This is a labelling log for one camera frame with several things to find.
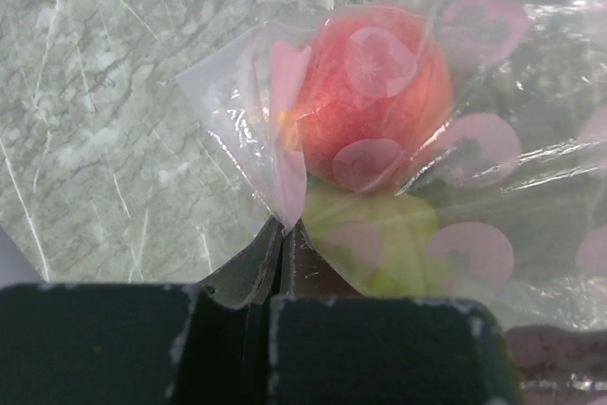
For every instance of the fake red tomato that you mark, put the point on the fake red tomato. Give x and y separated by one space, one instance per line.
376 90

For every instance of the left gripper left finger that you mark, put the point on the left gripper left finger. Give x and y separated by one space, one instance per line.
197 343

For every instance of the clear zip bag pink slider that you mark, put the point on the clear zip bag pink slider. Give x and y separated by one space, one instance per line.
450 149

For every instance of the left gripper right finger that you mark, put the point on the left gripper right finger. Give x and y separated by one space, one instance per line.
329 345

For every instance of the fake green apple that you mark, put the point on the fake green apple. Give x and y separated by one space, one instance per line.
375 241

